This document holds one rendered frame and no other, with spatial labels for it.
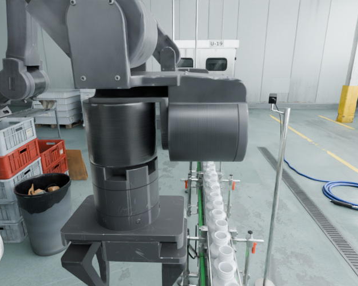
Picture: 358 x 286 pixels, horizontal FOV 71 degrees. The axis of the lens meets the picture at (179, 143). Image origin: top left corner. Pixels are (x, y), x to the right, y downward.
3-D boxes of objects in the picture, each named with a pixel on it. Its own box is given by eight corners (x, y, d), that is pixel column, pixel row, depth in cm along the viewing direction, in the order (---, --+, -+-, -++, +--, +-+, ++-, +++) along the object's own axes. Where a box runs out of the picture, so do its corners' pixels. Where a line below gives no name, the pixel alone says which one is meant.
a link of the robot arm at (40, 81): (3, 78, 68) (-12, 79, 63) (31, 58, 66) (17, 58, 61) (25, 106, 70) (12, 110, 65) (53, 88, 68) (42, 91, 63)
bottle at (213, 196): (221, 237, 95) (223, 198, 90) (205, 236, 95) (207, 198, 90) (219, 227, 101) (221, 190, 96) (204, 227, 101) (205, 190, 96)
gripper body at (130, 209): (183, 255, 20) (182, 171, 18) (60, 252, 21) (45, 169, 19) (184, 210, 26) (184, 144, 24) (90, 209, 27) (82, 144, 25)
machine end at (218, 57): (232, 150, 511) (238, 40, 450) (163, 148, 519) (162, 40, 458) (223, 130, 663) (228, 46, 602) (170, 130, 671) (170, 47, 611)
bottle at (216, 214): (205, 257, 85) (206, 215, 80) (208, 245, 90) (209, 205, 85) (223, 261, 83) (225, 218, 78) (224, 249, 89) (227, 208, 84)
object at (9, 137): (4, 156, 214) (-2, 131, 208) (-47, 157, 212) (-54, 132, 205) (37, 137, 273) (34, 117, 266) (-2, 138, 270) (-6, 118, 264)
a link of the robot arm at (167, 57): (163, 48, 65) (159, 46, 57) (207, 47, 65) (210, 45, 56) (165, 94, 69) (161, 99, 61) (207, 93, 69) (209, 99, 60)
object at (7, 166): (8, 179, 221) (4, 156, 215) (-39, 180, 219) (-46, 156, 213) (41, 156, 280) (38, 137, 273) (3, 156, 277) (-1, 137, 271)
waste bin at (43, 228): (65, 262, 217) (54, 196, 198) (15, 259, 219) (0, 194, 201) (86, 229, 260) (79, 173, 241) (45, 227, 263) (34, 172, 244)
